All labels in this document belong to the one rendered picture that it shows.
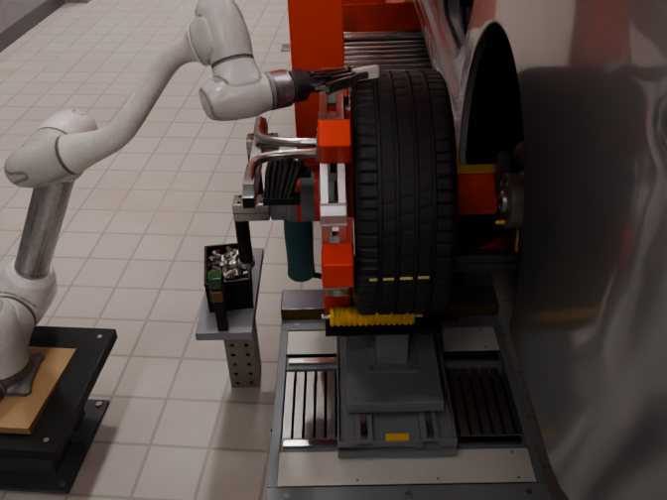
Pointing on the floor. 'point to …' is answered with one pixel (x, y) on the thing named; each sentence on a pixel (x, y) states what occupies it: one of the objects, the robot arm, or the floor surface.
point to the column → (243, 361)
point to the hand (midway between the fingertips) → (365, 72)
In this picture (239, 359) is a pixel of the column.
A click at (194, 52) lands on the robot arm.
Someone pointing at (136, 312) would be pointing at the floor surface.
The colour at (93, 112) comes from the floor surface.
